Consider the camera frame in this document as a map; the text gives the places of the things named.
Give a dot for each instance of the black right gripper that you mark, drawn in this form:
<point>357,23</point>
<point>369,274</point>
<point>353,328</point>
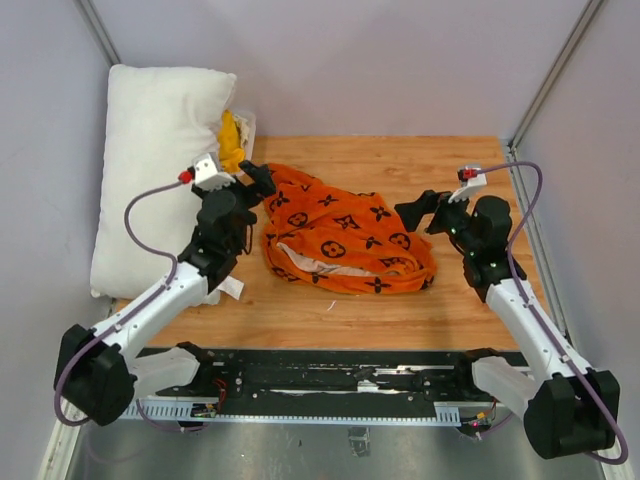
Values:
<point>430,201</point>

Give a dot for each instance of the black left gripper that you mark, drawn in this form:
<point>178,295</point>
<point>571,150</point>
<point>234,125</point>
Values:
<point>263,187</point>

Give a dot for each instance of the orange monogram pillowcase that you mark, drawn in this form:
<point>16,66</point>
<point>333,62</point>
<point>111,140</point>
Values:
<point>344,242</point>

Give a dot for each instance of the white pillow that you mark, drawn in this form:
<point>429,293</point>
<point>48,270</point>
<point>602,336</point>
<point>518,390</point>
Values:
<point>159,120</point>

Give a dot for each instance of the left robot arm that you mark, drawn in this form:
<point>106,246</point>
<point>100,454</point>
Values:
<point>100,370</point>

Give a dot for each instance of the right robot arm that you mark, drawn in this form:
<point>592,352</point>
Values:
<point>566,406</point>

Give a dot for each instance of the white plastic bin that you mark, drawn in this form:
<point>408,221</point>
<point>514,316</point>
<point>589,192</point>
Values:
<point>250,130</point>

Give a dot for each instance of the yellow cloth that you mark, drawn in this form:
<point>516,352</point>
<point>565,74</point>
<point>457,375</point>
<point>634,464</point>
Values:
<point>231,153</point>

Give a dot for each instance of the floral patterned cloth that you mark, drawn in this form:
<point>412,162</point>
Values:
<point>245,127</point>

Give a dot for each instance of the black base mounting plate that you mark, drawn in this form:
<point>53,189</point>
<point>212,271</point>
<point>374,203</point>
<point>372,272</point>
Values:
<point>333,381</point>

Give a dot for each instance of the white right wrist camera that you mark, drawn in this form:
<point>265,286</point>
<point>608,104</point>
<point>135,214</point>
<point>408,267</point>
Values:
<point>471,180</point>

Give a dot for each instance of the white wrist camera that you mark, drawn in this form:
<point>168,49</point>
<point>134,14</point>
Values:
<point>471,180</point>
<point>209,174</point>

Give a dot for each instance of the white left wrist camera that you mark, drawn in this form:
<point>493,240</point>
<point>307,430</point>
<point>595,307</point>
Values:
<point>209,174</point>

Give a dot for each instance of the left aluminium frame post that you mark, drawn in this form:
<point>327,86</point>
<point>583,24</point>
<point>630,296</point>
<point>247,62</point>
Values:
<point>97,29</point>

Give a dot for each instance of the aluminium frame post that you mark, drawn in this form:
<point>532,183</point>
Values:
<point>585,21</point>
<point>97,29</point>

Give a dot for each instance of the slotted aluminium cable rail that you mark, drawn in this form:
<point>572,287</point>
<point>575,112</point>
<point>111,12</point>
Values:
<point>195,414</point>

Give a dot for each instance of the right aluminium frame post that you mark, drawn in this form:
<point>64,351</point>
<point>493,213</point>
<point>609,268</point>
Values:
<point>585,21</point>

